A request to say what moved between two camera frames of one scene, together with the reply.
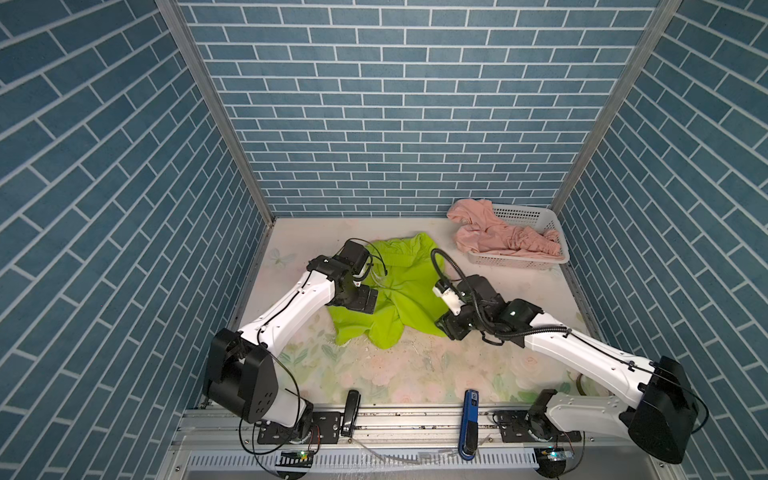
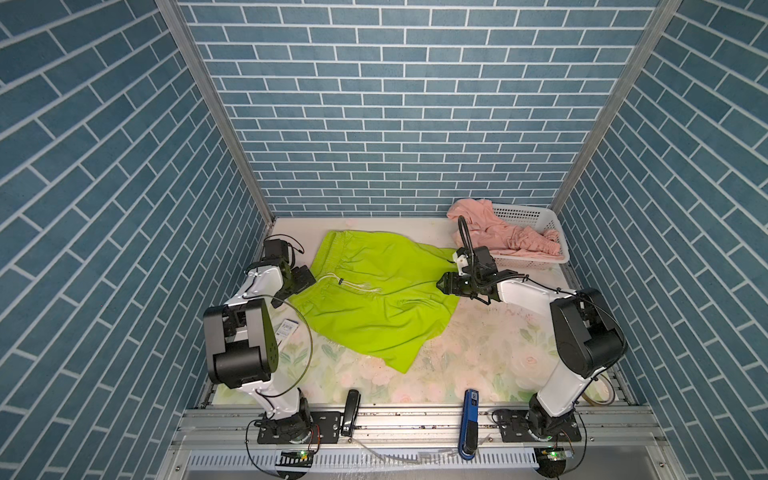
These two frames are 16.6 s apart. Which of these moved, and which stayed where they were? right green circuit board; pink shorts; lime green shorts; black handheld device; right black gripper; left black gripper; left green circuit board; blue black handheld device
Moved: right black gripper; left black gripper; lime green shorts
Stayed: black handheld device; left green circuit board; blue black handheld device; right green circuit board; pink shorts
